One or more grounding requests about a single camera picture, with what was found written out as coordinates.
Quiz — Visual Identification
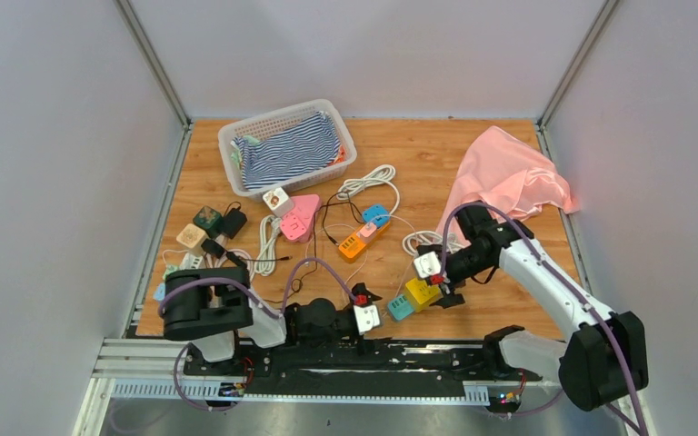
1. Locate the yellow cube socket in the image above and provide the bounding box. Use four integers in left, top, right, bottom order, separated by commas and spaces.
403, 278, 443, 312

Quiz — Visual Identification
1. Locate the teal USB power strip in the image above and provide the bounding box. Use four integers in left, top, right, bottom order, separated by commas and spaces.
387, 294, 415, 322

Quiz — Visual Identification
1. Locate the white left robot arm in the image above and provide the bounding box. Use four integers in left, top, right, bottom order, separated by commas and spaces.
157, 267, 382, 375

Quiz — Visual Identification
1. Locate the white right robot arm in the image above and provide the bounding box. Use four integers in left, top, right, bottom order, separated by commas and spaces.
413, 201, 649, 411

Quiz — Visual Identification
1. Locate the pink triangular socket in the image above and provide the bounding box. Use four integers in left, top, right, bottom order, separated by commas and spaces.
280, 194, 322, 243

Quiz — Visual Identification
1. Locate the white tiger cube socket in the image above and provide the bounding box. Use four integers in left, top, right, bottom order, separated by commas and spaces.
262, 187, 294, 218

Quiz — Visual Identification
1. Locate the dark green cube socket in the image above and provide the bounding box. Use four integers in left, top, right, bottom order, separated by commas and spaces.
193, 205, 224, 239

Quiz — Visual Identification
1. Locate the beige cube socket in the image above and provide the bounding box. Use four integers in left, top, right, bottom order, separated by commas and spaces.
175, 223, 208, 257

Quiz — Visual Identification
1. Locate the green plug adapter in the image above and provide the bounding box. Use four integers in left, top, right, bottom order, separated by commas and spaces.
162, 264, 180, 281

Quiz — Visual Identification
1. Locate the light blue plug adapter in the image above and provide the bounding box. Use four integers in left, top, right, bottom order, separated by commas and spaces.
153, 282, 165, 302

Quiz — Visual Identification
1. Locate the orange USB power strip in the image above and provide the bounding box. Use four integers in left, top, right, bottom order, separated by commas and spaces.
338, 215, 391, 263

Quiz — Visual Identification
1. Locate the pink USB charger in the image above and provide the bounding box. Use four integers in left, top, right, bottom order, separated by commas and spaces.
356, 222, 378, 244

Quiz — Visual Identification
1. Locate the pink cloth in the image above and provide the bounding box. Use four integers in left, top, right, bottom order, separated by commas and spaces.
435, 126, 580, 233

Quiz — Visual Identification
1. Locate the black power adapter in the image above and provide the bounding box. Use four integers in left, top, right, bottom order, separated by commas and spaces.
221, 205, 247, 239

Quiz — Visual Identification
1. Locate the white power strip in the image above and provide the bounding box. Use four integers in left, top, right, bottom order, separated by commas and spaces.
178, 253, 205, 271

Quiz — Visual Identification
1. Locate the blue striped cloth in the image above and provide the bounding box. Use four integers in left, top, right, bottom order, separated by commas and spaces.
231, 112, 342, 190

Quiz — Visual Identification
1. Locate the white plastic basket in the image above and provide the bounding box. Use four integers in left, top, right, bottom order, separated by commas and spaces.
217, 99, 357, 201

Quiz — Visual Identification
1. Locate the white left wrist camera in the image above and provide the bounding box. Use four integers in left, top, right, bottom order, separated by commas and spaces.
353, 304, 382, 335

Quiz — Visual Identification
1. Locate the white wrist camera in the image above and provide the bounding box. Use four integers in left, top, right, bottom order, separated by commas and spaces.
353, 304, 382, 335
413, 252, 442, 280

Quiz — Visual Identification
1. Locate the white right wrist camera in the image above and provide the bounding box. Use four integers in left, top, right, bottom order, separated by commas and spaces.
413, 252, 442, 280

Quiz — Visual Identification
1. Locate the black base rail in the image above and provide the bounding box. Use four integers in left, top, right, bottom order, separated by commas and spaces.
174, 338, 541, 399

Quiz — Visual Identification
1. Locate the white cord near yellow socket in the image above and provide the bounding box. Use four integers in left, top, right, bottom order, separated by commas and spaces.
400, 230, 464, 257

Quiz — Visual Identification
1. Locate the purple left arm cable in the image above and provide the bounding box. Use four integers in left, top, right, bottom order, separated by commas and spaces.
157, 257, 367, 413

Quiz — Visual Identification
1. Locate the white bundled cord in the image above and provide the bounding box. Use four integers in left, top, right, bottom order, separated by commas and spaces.
251, 215, 284, 279

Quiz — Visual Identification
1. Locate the white coiled power cord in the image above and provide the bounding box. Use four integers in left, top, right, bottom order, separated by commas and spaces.
335, 163, 402, 218

